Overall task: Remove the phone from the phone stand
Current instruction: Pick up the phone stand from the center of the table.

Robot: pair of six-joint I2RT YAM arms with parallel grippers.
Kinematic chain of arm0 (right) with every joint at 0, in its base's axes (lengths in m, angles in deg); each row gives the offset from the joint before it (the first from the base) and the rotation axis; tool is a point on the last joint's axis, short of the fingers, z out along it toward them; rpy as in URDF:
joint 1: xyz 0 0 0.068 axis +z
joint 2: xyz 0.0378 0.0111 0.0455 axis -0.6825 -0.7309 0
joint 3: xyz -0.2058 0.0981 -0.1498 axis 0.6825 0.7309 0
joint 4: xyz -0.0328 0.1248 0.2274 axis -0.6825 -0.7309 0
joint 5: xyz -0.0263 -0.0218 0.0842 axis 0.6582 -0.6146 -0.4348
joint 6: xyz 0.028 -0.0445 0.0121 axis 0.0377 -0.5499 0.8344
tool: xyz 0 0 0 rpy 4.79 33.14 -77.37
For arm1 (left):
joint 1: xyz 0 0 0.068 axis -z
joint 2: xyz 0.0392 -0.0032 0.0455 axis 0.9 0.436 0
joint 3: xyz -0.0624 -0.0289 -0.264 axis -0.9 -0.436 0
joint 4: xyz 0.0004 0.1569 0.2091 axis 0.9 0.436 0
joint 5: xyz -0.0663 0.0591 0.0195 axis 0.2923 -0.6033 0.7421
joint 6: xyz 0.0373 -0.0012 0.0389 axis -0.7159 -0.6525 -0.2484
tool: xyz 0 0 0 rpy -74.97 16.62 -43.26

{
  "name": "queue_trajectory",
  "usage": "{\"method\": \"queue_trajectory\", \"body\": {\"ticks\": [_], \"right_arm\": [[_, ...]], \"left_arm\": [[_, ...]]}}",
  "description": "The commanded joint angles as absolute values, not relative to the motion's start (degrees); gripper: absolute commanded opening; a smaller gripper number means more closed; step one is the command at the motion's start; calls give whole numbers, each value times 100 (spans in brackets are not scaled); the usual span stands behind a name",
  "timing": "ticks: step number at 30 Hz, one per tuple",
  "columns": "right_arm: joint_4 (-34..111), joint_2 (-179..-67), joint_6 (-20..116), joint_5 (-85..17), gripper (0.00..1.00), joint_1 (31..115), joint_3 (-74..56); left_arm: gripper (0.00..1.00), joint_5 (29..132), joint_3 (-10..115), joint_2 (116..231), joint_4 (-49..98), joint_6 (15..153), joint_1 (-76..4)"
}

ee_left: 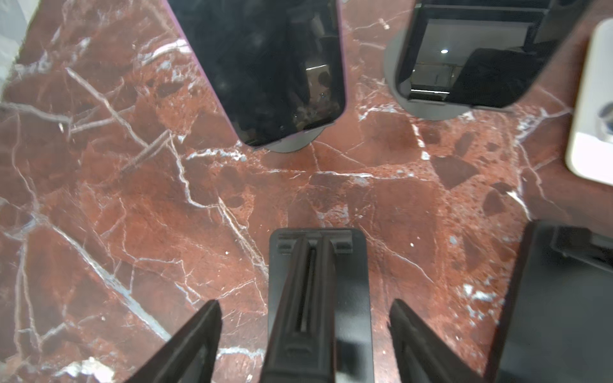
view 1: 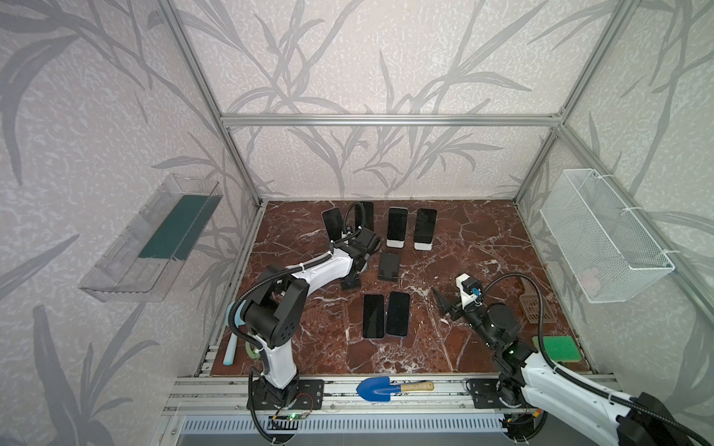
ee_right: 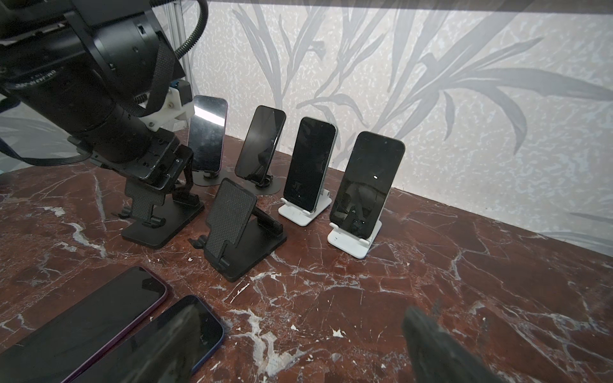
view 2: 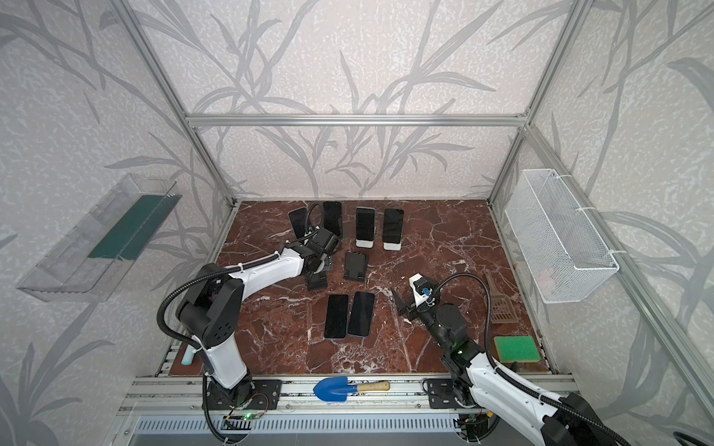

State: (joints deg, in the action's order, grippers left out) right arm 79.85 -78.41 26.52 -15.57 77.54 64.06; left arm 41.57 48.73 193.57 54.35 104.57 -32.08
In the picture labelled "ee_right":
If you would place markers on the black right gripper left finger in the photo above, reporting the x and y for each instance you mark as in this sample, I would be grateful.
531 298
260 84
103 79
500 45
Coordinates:
168 356

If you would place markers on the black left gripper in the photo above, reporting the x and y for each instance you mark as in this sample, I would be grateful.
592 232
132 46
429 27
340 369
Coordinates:
156 159

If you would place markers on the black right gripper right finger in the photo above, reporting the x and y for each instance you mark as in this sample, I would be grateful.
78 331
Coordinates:
435 356

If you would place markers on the blue-edged phone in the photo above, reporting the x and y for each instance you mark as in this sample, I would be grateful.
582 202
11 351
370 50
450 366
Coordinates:
211 337

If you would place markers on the black folding stand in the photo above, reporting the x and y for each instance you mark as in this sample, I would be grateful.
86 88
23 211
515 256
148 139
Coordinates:
241 234
157 217

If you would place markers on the purple-edged phone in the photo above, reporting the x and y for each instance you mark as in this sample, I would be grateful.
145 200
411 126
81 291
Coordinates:
71 342

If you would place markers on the dark phone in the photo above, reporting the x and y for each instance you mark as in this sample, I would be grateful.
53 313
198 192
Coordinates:
366 183

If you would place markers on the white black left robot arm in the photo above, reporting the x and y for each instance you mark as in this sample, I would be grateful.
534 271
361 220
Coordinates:
98 69

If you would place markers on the round grey stand left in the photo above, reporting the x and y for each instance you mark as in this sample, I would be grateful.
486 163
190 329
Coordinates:
209 179

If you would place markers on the round grey stand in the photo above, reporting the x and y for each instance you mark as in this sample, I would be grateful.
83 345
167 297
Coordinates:
209 179
270 186

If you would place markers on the pink-edged phone back left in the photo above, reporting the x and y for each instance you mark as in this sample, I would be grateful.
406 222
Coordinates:
207 132

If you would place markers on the white stand right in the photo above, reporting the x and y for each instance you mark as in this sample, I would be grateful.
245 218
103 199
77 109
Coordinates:
352 245

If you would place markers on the white stand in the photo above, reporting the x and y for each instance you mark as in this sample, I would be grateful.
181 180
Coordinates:
352 245
302 217

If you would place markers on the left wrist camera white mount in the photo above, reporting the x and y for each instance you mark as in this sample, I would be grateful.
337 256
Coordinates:
177 111

